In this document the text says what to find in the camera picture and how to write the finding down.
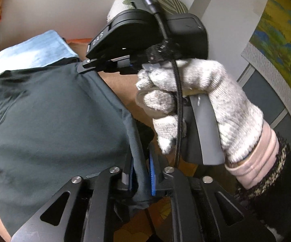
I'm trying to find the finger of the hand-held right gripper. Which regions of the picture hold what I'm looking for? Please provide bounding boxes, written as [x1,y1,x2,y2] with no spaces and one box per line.
[77,55,136,75]

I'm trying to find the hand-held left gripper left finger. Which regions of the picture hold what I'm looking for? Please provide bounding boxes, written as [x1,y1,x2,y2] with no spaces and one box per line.
[10,166,136,242]

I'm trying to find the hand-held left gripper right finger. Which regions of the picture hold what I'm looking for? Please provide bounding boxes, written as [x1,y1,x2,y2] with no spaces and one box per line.
[148,153,277,242]

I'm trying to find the dark green pants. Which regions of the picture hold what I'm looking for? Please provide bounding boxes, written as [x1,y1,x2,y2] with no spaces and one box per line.
[0,62,154,238]

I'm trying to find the person's right forearm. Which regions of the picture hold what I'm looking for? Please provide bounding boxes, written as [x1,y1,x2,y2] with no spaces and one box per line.
[223,125,291,242]

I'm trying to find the person's right hand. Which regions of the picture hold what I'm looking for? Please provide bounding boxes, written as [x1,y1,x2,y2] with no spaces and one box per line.
[135,59,265,167]

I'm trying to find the orange patterned blanket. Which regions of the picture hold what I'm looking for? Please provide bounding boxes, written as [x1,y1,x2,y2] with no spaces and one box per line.
[115,195,177,242]

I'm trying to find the tan bed sheet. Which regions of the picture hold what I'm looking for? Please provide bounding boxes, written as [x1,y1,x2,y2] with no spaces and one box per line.
[97,71,158,126]

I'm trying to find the green striped pillow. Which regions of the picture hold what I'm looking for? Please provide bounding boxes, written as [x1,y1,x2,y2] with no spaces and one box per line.
[107,0,189,24]

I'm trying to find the folded blue jeans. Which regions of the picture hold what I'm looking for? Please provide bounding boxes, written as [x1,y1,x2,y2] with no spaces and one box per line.
[0,30,82,69]

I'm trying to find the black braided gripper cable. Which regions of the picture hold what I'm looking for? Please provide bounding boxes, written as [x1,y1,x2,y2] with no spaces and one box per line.
[140,0,187,169]

